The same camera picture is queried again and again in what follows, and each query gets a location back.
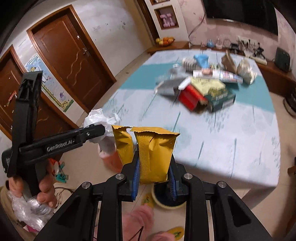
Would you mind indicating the yellow slipper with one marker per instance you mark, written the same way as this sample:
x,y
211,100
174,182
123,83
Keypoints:
x,y
176,233
148,200

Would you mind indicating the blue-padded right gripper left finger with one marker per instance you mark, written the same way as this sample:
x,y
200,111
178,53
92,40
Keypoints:
x,y
95,211

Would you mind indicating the pink trousers leg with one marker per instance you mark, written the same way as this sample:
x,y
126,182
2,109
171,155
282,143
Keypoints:
x,y
139,223

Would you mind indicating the brown paper bag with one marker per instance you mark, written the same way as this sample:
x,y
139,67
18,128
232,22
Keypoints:
x,y
228,63

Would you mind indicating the white power strip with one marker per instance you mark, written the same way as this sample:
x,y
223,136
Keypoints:
x,y
260,60

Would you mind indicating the yellow snack bag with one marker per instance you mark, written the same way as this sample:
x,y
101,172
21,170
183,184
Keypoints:
x,y
155,146

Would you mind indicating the fruit bowl with oranges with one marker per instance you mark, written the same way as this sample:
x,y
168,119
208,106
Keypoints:
x,y
163,42

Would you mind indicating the patterned tablecloth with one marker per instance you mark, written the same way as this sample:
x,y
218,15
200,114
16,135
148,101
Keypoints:
x,y
241,141

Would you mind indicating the white paper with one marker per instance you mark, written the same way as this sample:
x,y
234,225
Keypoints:
x,y
102,124

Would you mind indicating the blue teapot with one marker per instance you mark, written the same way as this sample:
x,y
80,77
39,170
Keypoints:
x,y
210,44

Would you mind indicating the grey foil package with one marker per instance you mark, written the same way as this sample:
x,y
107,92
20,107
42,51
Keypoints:
x,y
168,87

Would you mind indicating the black trash bin yellow rim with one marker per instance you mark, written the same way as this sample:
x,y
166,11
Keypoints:
x,y
162,197

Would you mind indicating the black speaker box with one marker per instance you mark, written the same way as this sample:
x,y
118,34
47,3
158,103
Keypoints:
x,y
282,60

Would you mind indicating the green yellow Codex chocolate box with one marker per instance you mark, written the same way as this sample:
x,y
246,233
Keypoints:
x,y
215,92

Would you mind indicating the person's left hand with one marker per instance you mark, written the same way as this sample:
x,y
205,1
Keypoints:
x,y
46,186

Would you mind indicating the white Kinder chocolate box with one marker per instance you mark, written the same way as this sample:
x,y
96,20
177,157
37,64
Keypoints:
x,y
224,76

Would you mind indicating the crumpled clear plastic wrapper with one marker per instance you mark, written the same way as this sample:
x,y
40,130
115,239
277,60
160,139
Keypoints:
x,y
244,70

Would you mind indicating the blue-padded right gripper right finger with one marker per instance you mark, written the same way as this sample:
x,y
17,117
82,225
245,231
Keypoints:
x,y
232,219

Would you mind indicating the pink dumbbells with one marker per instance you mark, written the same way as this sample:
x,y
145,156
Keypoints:
x,y
167,20

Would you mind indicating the red box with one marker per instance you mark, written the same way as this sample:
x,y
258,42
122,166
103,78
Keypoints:
x,y
190,97

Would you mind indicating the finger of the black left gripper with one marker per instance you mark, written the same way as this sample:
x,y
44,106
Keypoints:
x,y
80,135

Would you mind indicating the blue plastic bag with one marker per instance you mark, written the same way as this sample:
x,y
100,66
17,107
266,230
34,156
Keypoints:
x,y
202,61

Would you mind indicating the giraffe height chart poster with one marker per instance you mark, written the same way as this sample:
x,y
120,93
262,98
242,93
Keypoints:
x,y
50,85

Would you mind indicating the brown wooden door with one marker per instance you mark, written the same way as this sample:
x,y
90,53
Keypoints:
x,y
26,112
68,51

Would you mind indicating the black television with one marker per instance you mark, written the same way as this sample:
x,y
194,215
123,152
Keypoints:
x,y
257,13

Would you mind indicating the clear plastic bag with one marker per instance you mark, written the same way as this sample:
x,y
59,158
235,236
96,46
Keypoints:
x,y
30,211

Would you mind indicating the red plastic stool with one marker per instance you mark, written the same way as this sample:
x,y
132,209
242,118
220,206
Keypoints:
x,y
108,154

